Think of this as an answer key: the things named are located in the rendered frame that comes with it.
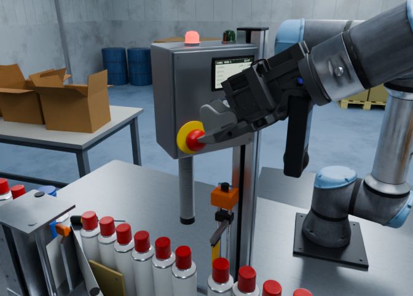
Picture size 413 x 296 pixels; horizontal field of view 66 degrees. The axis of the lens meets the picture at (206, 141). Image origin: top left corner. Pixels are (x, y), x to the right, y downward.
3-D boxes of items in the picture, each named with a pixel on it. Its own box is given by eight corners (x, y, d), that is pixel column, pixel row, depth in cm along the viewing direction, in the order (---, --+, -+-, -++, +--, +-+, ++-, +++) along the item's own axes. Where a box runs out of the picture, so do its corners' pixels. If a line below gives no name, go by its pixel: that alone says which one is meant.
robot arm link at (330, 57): (367, 83, 42) (365, 97, 35) (333, 97, 44) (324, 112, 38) (345, 31, 41) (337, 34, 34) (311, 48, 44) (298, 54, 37)
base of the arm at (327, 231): (300, 241, 103) (303, 215, 99) (303, 214, 116) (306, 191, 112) (351, 252, 98) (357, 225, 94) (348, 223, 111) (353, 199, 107)
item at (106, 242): (101, 290, 80) (89, 222, 72) (115, 276, 84) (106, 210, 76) (117, 298, 78) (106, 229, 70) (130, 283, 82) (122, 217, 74)
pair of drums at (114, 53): (116, 79, 756) (112, 45, 727) (157, 81, 728) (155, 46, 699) (100, 85, 700) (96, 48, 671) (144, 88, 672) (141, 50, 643)
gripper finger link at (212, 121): (185, 113, 52) (232, 91, 47) (201, 146, 53) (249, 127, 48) (175, 119, 50) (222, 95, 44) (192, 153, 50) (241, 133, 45)
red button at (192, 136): (181, 128, 54) (188, 134, 52) (201, 124, 56) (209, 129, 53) (182, 148, 56) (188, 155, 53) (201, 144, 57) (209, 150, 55)
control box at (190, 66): (155, 142, 64) (149, 43, 56) (228, 129, 71) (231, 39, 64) (175, 163, 55) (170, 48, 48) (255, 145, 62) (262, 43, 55)
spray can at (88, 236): (84, 284, 82) (71, 217, 74) (99, 270, 86) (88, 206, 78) (99, 291, 80) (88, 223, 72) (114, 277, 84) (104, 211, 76)
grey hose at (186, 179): (176, 222, 74) (173, 137, 66) (184, 214, 77) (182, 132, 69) (190, 226, 72) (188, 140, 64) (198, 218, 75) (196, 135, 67)
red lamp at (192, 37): (181, 45, 53) (181, 30, 52) (195, 44, 54) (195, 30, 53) (188, 46, 51) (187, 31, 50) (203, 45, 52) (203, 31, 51)
